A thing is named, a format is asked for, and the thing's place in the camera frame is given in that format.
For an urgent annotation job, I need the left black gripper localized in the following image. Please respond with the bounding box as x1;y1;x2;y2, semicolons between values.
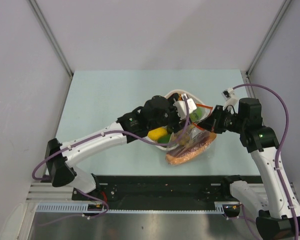
148;93;191;133

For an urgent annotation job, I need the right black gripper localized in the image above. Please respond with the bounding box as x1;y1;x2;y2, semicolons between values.
197;105;246;134

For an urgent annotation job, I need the yellow mango front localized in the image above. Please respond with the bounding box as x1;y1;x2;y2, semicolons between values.
147;127;168;142

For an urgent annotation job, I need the brown longan bunch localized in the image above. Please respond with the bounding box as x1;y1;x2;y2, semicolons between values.
170;131;192;146

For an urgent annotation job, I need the clear zip bag red zipper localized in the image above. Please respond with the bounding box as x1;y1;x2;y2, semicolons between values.
165;103;217;165

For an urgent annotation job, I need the dark green avocado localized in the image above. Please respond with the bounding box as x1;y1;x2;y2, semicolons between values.
166;126;174;134

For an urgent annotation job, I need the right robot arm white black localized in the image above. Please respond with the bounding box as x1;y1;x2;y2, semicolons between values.
198;98;300;240

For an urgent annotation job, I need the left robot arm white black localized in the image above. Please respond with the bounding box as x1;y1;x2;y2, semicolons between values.
45;93;191;200

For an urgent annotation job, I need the white plastic basket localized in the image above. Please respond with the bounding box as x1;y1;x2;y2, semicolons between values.
145;89;205;152

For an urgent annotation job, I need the bright green apple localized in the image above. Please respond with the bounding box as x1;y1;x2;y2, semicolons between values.
189;107;205;122

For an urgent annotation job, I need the light blue table mat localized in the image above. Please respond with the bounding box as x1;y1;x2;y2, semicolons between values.
56;69;259;176

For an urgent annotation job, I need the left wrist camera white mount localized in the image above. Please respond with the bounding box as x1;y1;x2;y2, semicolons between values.
173;98;197;120

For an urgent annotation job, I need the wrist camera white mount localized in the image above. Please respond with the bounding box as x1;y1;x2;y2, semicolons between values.
221;87;239;108
173;98;197;120

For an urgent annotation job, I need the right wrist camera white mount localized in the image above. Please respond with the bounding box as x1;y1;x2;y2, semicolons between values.
221;87;239;108

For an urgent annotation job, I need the white slotted cable duct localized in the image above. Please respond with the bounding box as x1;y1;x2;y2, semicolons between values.
36;201;240;214

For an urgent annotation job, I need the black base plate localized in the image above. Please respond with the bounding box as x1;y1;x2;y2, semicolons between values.
72;174;263;211

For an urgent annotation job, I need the right aluminium corner post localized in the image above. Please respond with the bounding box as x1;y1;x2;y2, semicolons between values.
245;0;294;78

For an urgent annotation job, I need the aluminium corner post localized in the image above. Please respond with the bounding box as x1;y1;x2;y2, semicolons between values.
26;0;74;79
245;0;294;78

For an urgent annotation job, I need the left aluminium corner post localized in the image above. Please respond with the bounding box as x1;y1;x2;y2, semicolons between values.
26;0;74;79

